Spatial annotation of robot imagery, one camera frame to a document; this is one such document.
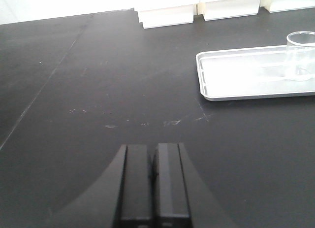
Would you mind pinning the clear glass beaker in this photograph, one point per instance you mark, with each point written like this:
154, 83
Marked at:
300, 56

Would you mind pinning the silver metal tray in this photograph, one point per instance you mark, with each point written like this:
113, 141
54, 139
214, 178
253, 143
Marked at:
249, 73

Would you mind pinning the white plastic bin right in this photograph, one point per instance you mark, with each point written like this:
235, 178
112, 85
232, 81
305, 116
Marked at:
273, 6

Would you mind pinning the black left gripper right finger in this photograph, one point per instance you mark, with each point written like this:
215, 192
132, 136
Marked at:
181, 197

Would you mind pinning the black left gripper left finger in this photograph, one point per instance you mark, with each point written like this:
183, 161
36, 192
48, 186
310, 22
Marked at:
120, 198

